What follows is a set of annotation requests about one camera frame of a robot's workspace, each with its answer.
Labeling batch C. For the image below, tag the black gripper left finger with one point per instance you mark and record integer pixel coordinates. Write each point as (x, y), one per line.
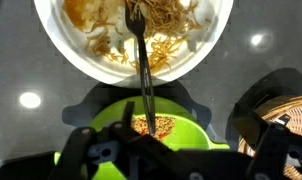
(151, 156)

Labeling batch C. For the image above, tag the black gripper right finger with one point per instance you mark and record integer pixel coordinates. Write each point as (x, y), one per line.
(271, 153)

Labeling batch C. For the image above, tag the black plastic fork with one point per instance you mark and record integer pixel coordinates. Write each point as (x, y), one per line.
(142, 50)

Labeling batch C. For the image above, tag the brown sauced food chunk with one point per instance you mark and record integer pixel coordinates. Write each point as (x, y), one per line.
(74, 13)

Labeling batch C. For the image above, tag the red speckled crumbs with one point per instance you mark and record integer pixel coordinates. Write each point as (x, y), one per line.
(164, 125)

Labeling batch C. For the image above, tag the lime green plastic bowl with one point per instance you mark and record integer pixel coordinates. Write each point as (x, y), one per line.
(187, 133)

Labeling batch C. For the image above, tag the round wicker basket bowl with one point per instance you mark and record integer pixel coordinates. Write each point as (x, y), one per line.
(301, 113)

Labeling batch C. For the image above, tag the white paper plate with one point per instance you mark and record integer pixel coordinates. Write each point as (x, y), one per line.
(74, 56)

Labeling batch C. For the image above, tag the fried noodles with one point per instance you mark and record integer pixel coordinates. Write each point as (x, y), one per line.
(164, 16)

